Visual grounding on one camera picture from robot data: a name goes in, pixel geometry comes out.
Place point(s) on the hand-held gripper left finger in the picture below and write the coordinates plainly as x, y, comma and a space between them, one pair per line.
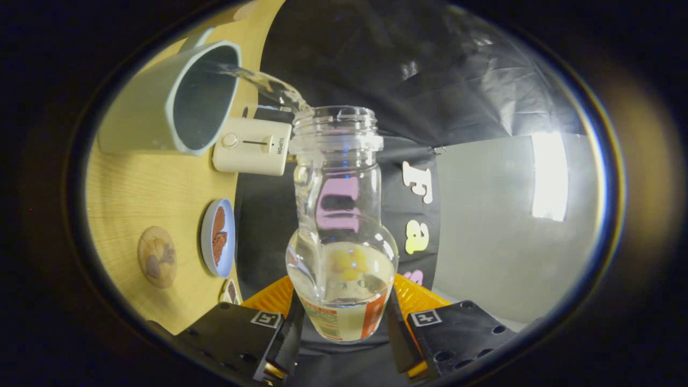
231, 336

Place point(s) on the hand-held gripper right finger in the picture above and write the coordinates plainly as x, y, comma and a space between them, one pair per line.
457, 338

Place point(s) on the round wooden coaster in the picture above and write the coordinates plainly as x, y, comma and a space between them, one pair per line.
157, 257

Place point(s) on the clear juice bottle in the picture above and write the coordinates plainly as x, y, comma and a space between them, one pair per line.
342, 226

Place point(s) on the pale green cup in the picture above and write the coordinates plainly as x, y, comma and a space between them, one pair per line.
172, 102

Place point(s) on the small dish with brown food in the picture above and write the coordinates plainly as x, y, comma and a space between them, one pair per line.
231, 292

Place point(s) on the blue plate with brown bread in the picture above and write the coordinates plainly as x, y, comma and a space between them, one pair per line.
219, 237

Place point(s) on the wooden table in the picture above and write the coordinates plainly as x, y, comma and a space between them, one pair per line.
140, 193

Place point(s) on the cream toaster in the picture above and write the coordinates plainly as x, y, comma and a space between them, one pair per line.
252, 146

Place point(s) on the black backdrop cloth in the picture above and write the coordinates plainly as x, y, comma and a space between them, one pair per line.
408, 86

